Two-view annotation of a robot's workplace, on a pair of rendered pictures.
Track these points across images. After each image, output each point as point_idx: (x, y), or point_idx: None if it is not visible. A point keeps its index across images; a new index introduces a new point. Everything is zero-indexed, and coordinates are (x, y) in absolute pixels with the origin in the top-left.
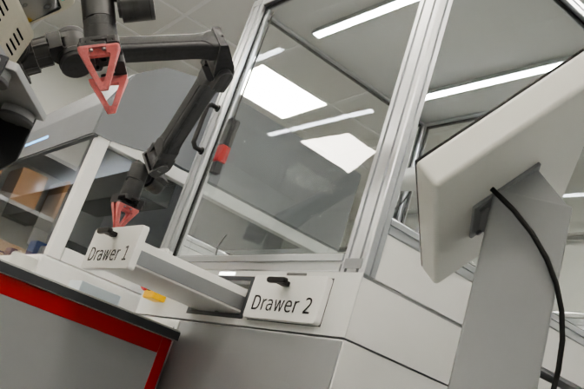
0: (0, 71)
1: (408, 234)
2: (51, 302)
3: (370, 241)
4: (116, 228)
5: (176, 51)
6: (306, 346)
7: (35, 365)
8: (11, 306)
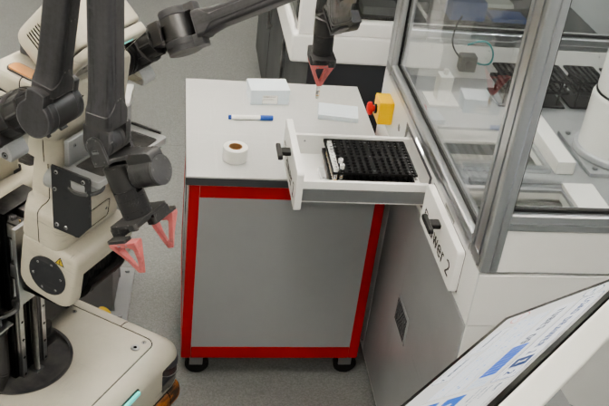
0: (89, 192)
1: (538, 222)
2: (263, 192)
3: (485, 244)
4: (291, 144)
5: (278, 4)
6: (449, 301)
7: (266, 236)
8: (231, 203)
